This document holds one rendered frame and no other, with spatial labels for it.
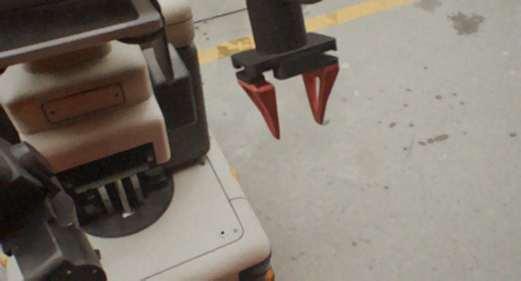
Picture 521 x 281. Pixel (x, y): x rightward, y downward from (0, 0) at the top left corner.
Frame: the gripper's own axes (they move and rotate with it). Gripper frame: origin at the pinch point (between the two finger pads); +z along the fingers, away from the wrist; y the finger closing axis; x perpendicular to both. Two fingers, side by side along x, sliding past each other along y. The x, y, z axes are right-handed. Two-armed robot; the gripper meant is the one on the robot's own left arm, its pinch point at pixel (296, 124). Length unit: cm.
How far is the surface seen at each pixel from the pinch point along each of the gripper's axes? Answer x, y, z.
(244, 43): 168, 48, 26
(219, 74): 155, 30, 33
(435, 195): 75, 74, 74
